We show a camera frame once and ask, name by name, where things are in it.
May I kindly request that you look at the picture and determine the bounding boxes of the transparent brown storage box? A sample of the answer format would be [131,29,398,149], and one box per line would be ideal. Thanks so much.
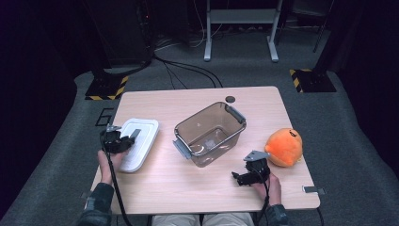
[172,101,247,169]

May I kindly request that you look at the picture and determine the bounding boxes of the white lid with grey handle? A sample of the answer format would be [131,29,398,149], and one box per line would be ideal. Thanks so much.
[118,118,160,173]

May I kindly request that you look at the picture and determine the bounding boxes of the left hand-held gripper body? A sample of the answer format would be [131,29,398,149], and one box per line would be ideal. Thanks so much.
[101,123,125,154]

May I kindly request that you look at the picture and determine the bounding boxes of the person's right hand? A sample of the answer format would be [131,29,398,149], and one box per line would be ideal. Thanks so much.
[252,173,282,207]

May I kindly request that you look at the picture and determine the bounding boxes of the person's leg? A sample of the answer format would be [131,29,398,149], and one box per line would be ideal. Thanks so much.
[152,214,201,226]
[201,213,255,226]

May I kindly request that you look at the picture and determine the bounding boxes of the black striped stand base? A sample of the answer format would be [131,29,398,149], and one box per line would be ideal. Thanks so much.
[85,67,130,102]
[289,68,337,94]

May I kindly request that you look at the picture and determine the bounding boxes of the right hand-held gripper black cable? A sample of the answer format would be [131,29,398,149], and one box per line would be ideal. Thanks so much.
[253,163,271,226]

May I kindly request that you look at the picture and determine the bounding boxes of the person's right leg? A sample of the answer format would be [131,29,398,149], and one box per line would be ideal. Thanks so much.
[201,213,255,226]

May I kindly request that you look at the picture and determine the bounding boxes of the thick black floor cable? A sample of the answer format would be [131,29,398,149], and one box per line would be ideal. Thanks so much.
[153,55,224,89]

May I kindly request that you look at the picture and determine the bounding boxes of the person's left leg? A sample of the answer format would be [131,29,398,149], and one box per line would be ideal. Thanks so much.
[152,214,201,226]

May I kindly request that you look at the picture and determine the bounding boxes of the orange plush toy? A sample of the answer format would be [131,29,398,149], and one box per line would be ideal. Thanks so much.
[263,127,304,168]

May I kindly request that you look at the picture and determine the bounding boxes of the black cabinet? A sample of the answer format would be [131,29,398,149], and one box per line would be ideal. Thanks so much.
[90,0,154,67]

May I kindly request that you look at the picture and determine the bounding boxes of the left hand-held gripper black cable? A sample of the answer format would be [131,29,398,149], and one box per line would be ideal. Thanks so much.
[99,131,133,226]

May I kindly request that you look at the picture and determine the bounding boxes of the black tripod leg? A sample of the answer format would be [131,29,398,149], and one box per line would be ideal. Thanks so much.
[312,18,327,54]

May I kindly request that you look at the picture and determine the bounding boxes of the thin black floor cable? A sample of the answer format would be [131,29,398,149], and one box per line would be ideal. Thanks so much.
[163,60,189,89]

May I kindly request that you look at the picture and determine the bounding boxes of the white metal table frame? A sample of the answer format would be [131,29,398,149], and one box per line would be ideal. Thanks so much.
[203,0,280,63]

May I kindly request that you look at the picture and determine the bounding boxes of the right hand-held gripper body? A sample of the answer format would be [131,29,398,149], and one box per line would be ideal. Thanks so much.
[243,150,271,186]

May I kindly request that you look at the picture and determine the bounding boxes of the person's left hand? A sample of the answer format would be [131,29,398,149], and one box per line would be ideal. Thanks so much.
[97,150,125,186]

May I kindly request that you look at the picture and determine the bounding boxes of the bundle of white cables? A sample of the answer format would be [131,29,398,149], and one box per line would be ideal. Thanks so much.
[154,27,208,51]

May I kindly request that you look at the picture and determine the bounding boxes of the hand-held gripper black cable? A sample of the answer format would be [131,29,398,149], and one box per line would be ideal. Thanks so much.
[99,131,133,226]
[253,163,271,226]

